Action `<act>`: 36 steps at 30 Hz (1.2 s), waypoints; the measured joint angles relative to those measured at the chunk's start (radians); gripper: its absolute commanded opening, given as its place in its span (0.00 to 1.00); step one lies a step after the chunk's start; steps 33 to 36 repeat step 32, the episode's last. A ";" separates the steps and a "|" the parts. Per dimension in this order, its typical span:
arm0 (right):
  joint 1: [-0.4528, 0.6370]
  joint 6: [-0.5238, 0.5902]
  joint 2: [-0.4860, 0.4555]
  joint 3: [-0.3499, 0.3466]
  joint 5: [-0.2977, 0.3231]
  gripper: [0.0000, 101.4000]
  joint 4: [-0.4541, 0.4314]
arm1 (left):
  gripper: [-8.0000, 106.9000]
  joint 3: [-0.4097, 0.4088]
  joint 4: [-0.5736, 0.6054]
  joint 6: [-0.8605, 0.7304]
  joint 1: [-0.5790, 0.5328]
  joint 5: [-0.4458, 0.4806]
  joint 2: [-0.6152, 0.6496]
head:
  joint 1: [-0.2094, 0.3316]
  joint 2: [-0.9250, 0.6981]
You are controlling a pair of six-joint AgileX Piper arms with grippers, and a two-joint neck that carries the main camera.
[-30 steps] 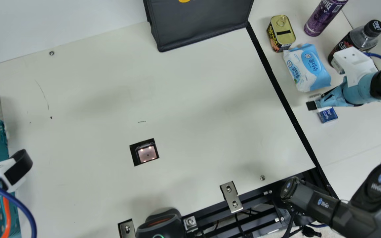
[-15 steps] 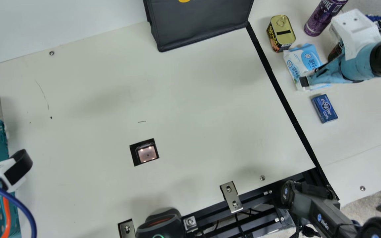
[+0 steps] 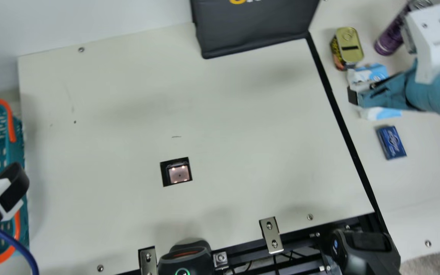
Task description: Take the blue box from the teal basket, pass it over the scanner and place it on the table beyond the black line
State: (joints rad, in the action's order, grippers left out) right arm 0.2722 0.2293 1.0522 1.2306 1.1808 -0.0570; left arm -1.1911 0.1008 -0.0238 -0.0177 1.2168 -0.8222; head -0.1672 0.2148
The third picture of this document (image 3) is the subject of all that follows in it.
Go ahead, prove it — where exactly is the blue wet wipes pack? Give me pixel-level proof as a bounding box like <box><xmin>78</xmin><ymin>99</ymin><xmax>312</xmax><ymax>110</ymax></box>
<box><xmin>347</xmin><ymin>63</ymin><xmax>403</xmax><ymax>121</ymax></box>

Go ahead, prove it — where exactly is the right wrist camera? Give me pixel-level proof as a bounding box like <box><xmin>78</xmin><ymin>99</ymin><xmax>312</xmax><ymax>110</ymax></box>
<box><xmin>403</xmin><ymin>3</ymin><xmax>440</xmax><ymax>85</ymax></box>

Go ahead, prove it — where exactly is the small square scanner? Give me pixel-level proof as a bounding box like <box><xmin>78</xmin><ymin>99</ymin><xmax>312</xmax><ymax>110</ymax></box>
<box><xmin>160</xmin><ymin>157</ymin><xmax>193</xmax><ymax>188</ymax></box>

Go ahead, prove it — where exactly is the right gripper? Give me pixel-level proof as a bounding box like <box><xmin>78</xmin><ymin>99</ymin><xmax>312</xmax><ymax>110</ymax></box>
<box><xmin>347</xmin><ymin>60</ymin><xmax>440</xmax><ymax>120</ymax></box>

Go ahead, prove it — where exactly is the dark grey bag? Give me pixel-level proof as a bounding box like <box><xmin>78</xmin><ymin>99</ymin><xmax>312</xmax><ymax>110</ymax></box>
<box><xmin>189</xmin><ymin>0</ymin><xmax>321</xmax><ymax>60</ymax></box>

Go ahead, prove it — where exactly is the black device with green light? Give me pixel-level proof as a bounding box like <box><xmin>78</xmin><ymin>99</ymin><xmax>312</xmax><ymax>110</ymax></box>
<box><xmin>158</xmin><ymin>240</ymin><xmax>215</xmax><ymax>275</ymax></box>

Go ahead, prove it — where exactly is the black strip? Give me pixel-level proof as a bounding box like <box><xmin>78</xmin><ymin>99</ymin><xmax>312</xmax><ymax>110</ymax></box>
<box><xmin>305</xmin><ymin>32</ymin><xmax>390</xmax><ymax>233</ymax></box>

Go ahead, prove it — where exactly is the rectangular gold tin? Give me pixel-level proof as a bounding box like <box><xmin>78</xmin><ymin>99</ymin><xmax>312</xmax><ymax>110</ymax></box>
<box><xmin>330</xmin><ymin>27</ymin><xmax>364</xmax><ymax>71</ymax></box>

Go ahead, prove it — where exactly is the purple can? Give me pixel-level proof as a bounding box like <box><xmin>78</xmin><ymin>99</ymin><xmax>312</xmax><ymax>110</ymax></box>
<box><xmin>374</xmin><ymin>0</ymin><xmax>432</xmax><ymax>57</ymax></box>

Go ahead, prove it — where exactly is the small blue box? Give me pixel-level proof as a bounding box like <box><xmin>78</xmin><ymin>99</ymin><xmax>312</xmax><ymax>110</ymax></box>
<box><xmin>376</xmin><ymin>126</ymin><xmax>408</xmax><ymax>160</ymax></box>

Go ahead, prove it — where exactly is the blue cable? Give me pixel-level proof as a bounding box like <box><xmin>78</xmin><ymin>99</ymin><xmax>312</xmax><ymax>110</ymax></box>
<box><xmin>0</xmin><ymin>216</ymin><xmax>39</xmax><ymax>275</ymax></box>

